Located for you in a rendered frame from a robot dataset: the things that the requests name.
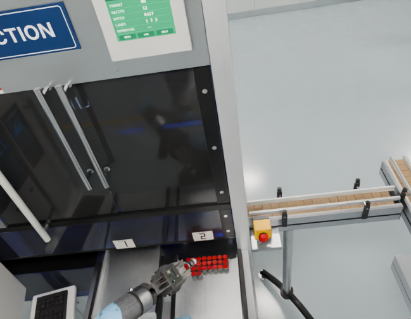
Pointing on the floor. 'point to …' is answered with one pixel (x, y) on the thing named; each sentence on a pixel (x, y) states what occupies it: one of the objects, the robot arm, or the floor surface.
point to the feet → (285, 293)
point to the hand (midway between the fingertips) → (183, 268)
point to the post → (228, 118)
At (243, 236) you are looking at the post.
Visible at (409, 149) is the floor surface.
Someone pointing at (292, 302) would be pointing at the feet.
